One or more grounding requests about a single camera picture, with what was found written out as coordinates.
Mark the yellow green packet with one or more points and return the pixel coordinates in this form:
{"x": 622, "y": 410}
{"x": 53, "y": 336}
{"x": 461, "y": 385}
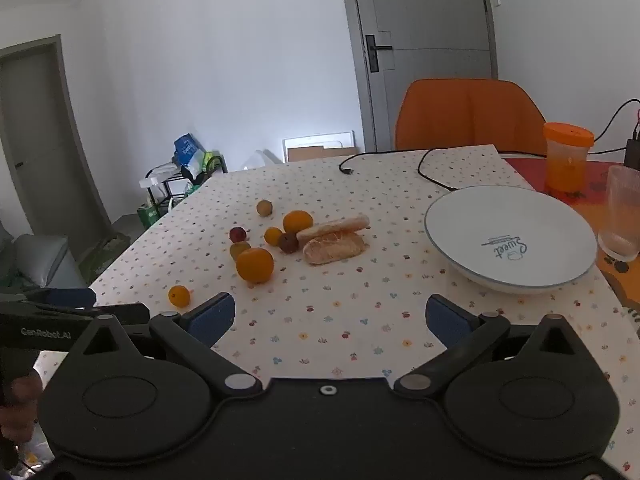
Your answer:
{"x": 210, "y": 160}

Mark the large orange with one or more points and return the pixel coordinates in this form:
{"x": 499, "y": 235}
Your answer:
{"x": 255, "y": 265}

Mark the grey side door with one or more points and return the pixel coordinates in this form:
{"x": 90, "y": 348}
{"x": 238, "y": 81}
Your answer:
{"x": 45, "y": 135}

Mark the green plum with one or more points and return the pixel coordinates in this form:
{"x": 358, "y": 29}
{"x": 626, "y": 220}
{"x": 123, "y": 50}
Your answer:
{"x": 239, "y": 250}

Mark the small orange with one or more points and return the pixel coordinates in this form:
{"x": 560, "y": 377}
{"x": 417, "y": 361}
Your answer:
{"x": 179, "y": 296}
{"x": 273, "y": 235}

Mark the long bread roll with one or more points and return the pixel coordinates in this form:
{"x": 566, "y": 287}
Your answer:
{"x": 332, "y": 226}

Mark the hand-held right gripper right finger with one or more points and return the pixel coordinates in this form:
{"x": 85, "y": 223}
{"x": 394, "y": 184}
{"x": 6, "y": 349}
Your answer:
{"x": 447, "y": 321}

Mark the green patterned mat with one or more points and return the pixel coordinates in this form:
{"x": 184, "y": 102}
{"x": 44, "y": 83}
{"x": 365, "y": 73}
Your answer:
{"x": 105, "y": 255}

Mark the orange lidded plastic jar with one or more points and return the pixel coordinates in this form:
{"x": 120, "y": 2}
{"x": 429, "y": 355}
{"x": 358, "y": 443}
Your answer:
{"x": 567, "y": 160}

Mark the medium orange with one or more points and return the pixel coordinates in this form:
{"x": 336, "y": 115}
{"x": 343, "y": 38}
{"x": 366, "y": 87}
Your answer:
{"x": 297, "y": 221}

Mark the brown round fruit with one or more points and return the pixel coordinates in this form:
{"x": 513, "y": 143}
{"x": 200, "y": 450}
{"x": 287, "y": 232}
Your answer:
{"x": 264, "y": 207}

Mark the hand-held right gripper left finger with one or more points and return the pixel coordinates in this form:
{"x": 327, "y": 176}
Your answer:
{"x": 215, "y": 317}

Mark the clear ribbed glass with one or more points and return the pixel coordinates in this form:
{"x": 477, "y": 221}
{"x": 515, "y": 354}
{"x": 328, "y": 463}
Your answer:
{"x": 622, "y": 215}

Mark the cardboard box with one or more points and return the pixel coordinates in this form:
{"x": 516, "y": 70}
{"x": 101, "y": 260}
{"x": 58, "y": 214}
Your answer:
{"x": 320, "y": 138}

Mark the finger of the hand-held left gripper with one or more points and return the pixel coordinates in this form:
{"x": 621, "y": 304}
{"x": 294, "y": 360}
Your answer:
{"x": 70, "y": 297}
{"x": 132, "y": 313}

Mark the dark red plum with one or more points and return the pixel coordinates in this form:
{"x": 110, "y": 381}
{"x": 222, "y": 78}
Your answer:
{"x": 288, "y": 243}

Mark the person's left hand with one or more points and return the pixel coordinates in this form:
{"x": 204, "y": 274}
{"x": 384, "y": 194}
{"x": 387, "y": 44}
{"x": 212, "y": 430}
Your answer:
{"x": 22, "y": 422}

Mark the orange printed table mat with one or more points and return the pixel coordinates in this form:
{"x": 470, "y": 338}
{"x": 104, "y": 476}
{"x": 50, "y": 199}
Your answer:
{"x": 530, "y": 172}

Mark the oval bread bun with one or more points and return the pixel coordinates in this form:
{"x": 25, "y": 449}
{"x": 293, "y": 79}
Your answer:
{"x": 334, "y": 251}

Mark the dark power adapter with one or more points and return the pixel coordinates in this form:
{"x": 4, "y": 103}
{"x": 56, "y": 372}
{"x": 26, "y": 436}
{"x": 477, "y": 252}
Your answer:
{"x": 632, "y": 152}

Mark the cardboard sheet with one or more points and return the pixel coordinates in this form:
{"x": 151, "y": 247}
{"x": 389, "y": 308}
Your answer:
{"x": 305, "y": 153}

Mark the grey sofa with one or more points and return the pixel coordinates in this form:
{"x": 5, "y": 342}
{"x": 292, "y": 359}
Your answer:
{"x": 40, "y": 260}

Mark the blue bag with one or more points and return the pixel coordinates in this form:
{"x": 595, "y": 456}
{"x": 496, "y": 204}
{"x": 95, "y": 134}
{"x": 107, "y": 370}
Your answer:
{"x": 187, "y": 150}

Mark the orange chair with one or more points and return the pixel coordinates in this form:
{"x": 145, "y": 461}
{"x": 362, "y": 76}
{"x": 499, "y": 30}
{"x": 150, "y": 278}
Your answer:
{"x": 465, "y": 115}

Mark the white plate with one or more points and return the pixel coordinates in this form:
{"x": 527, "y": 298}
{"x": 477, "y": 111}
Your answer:
{"x": 500, "y": 222}

